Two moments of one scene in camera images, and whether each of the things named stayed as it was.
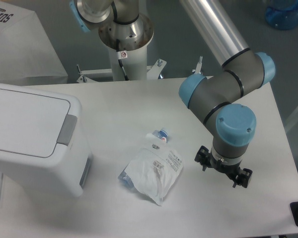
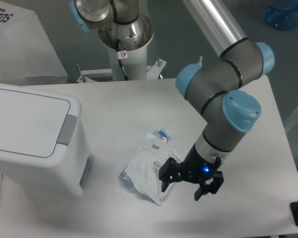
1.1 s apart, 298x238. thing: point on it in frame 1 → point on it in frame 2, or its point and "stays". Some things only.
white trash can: [39, 136] stays
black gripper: [203, 157] → [195, 167]
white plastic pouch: [152, 173] stays
